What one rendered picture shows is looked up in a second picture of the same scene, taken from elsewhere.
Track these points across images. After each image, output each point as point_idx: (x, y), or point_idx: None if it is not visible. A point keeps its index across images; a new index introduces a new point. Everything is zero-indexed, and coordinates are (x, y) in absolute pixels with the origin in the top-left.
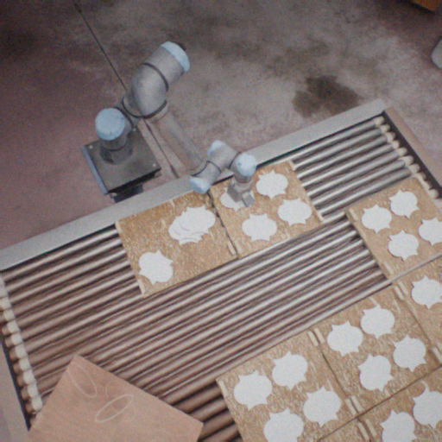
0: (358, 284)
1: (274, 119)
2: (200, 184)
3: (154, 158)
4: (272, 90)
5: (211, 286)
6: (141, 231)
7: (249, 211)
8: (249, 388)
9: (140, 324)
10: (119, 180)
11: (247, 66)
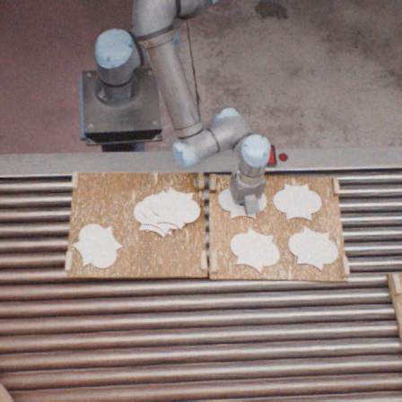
0: (364, 383)
1: (370, 143)
2: (184, 152)
3: (159, 115)
4: (383, 104)
5: (157, 299)
6: (100, 196)
7: (250, 223)
8: None
9: (46, 308)
10: (103, 126)
11: (362, 62)
